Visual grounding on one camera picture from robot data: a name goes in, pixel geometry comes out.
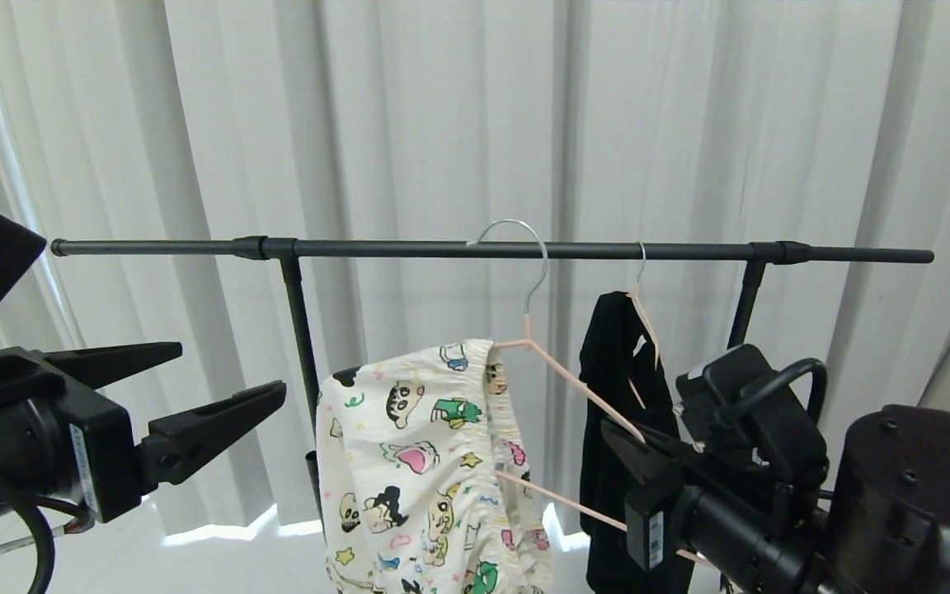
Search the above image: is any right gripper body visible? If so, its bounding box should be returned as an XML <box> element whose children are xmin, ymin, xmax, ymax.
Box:
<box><xmin>623</xmin><ymin>466</ymin><xmax>839</xmax><ymax>594</ymax></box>

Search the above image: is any cream printed garment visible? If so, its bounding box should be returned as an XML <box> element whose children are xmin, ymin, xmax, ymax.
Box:
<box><xmin>316</xmin><ymin>338</ymin><xmax>554</xmax><ymax>594</ymax></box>

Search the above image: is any black garment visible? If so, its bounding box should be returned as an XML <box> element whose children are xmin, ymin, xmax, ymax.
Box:
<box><xmin>578</xmin><ymin>290</ymin><xmax>697</xmax><ymax>594</ymax></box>

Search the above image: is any black clothes rack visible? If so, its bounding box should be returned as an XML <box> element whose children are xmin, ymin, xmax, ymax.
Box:
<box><xmin>50</xmin><ymin>238</ymin><xmax>935</xmax><ymax>516</ymax></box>

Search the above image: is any pink clothes hanger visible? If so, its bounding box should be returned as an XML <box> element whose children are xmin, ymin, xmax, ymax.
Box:
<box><xmin>467</xmin><ymin>219</ymin><xmax>703</xmax><ymax>563</ymax></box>
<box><xmin>626</xmin><ymin>242</ymin><xmax>662</xmax><ymax>411</ymax></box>

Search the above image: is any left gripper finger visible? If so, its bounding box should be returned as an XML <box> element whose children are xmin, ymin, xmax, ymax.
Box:
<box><xmin>42</xmin><ymin>342</ymin><xmax>183</xmax><ymax>389</ymax></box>
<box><xmin>139</xmin><ymin>379</ymin><xmax>288</xmax><ymax>488</ymax></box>

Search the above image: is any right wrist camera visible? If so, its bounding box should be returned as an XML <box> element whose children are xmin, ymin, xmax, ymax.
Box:
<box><xmin>673</xmin><ymin>345</ymin><xmax>830</xmax><ymax>512</ymax></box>

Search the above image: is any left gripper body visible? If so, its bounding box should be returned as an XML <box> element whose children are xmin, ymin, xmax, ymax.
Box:
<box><xmin>0</xmin><ymin>346</ymin><xmax>146</xmax><ymax>537</ymax></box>

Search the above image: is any white curtain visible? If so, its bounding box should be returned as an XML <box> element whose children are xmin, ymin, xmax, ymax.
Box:
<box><xmin>0</xmin><ymin>0</ymin><xmax>950</xmax><ymax>545</ymax></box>

